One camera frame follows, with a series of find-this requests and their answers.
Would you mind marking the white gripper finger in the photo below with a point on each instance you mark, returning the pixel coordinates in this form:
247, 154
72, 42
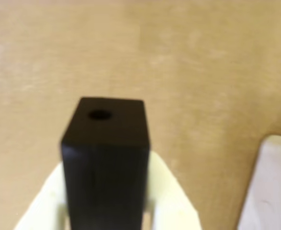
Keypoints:
47, 203
169, 203

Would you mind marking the black rectangular block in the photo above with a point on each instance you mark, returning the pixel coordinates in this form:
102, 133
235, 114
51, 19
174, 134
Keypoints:
106, 167

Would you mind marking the pale grey plastic box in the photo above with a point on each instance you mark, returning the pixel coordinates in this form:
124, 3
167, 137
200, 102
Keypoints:
272, 187

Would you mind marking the brown cardboard sheet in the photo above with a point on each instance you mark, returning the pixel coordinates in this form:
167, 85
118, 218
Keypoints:
178, 60

